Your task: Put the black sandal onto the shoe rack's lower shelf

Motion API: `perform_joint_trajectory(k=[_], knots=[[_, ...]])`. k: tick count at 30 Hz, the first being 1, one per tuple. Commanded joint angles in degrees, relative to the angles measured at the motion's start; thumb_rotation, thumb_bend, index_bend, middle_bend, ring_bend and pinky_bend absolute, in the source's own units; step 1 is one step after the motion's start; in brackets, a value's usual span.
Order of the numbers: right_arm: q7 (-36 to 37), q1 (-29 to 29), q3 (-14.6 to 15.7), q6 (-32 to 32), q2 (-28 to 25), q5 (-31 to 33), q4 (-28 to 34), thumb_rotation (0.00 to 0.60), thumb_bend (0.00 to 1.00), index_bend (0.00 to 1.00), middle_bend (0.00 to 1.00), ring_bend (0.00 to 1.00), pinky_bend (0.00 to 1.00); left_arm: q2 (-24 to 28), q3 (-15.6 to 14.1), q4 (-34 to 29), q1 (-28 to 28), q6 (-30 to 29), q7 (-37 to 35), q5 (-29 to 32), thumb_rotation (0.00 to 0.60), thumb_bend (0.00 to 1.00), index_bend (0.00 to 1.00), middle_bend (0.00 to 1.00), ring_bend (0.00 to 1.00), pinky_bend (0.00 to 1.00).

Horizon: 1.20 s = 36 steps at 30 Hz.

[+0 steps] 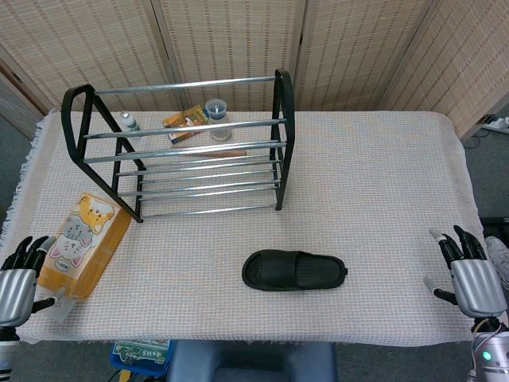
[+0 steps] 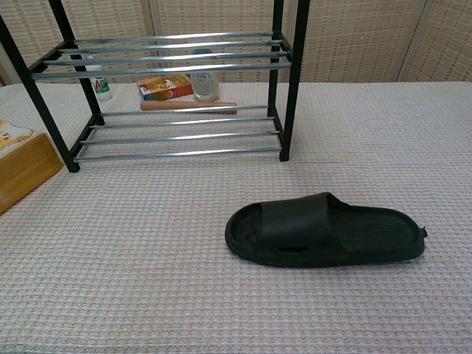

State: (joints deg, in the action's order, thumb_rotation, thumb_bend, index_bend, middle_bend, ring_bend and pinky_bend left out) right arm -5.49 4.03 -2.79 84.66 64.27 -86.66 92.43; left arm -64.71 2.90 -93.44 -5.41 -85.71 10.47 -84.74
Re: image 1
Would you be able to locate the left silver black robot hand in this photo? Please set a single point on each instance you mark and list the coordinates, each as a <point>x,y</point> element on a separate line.
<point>14,290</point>

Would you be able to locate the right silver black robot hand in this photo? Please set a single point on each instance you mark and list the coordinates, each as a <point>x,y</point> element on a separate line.
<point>475,286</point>

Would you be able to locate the black rubber slipper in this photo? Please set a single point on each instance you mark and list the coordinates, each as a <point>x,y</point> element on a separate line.
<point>294,270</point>

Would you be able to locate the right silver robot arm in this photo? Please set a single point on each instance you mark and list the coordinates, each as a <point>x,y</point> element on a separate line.
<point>495,360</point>

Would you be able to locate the blue plastic crate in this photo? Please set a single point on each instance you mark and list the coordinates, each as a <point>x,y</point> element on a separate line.
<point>135,354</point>

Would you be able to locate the white woven tablecloth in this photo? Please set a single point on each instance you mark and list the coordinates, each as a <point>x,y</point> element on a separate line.
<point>358,191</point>

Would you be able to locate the white power strip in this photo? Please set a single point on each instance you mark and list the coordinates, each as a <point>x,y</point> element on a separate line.
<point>497,122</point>

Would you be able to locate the small white green-label bottle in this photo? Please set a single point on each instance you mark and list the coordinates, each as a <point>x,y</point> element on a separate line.
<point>130,123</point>

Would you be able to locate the orange snack box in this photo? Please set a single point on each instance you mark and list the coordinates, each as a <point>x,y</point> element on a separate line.
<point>185,119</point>

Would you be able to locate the black metal shoe rack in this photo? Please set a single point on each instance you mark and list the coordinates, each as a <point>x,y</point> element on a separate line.
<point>283,119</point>

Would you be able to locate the clear bottle with blue cap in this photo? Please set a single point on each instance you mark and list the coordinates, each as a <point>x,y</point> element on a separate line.
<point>218,115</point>

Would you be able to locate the beige bamboo folding screen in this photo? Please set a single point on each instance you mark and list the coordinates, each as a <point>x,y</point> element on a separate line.
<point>222,40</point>

